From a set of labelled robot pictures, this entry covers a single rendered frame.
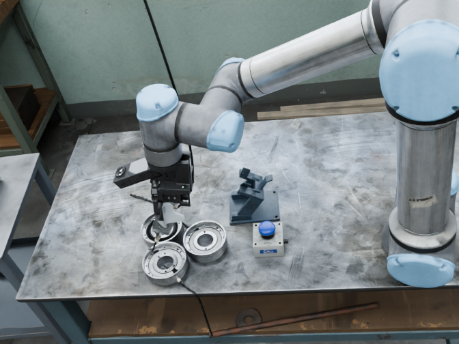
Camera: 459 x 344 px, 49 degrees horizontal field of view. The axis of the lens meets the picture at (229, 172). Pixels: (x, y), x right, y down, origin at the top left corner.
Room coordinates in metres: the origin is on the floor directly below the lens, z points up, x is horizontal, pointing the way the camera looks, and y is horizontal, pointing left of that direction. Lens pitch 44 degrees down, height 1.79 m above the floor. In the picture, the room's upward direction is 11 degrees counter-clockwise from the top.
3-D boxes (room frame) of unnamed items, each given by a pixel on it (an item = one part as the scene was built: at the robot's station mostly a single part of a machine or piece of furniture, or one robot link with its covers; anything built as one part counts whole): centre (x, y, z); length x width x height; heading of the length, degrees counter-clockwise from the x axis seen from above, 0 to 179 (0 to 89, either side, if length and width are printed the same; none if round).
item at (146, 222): (0.83, 0.19, 0.82); 0.10 x 0.10 x 0.04
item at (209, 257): (0.77, 0.09, 0.82); 0.10 x 0.10 x 0.04
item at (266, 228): (0.74, -0.06, 0.85); 0.04 x 0.04 x 0.05
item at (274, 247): (0.74, -0.07, 0.82); 0.08 x 0.07 x 0.05; 79
